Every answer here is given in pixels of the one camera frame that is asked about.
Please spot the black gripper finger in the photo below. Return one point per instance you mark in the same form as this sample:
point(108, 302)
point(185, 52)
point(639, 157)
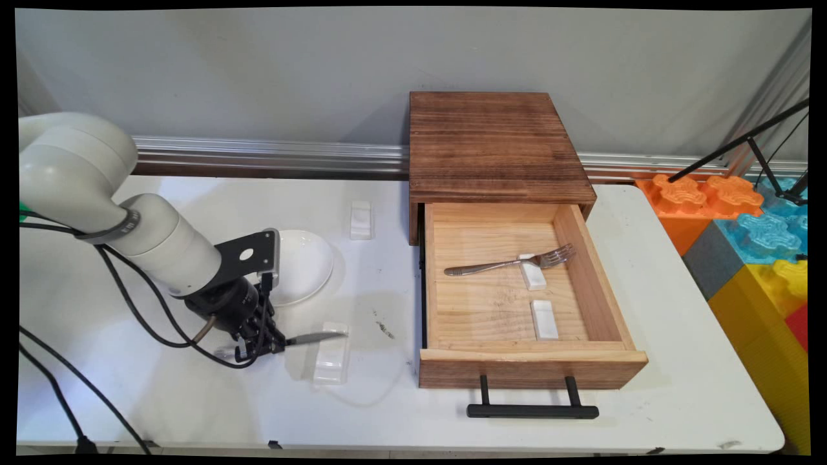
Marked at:
point(244, 349)
point(272, 339)

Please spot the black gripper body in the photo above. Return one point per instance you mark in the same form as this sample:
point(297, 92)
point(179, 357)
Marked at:
point(226, 307)

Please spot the silver table knife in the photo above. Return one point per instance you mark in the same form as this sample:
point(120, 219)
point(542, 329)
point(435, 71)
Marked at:
point(316, 336)

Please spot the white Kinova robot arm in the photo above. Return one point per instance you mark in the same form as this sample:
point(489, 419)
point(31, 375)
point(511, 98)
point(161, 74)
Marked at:
point(84, 187)

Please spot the white cutlery rest near knife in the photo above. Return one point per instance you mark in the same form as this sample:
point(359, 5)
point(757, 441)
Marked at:
point(333, 358)

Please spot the white round plate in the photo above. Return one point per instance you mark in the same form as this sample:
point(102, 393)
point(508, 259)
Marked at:
point(303, 265)

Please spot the light wooden drawer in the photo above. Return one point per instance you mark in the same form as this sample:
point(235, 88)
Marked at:
point(491, 310)

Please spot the green foam block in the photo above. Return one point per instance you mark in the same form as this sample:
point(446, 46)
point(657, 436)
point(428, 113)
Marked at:
point(23, 212)

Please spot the silver fork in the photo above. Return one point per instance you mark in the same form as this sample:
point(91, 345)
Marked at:
point(491, 265)

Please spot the dark wooden drawer cabinet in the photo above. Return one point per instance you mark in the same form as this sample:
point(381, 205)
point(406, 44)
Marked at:
point(491, 142)

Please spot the orange foam block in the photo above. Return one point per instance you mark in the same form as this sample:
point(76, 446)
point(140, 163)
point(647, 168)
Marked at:
point(685, 194)

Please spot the grey foam block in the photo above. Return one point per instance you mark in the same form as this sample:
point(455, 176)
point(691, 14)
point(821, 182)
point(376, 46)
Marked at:
point(714, 265)

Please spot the yellow foam block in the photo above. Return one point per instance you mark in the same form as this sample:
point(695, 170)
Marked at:
point(756, 336)

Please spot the blue foam block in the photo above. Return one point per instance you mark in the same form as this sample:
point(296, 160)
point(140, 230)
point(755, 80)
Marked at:
point(762, 236)

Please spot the black tripod stand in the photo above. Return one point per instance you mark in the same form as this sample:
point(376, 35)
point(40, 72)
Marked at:
point(749, 137)

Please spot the small red foam block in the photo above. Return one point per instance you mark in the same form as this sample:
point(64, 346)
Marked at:
point(800, 326)

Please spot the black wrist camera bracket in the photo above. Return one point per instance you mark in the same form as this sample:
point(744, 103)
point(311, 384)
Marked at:
point(249, 255)

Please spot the aluminium wall rail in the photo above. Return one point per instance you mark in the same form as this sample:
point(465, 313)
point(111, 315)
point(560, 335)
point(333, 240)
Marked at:
point(291, 155)

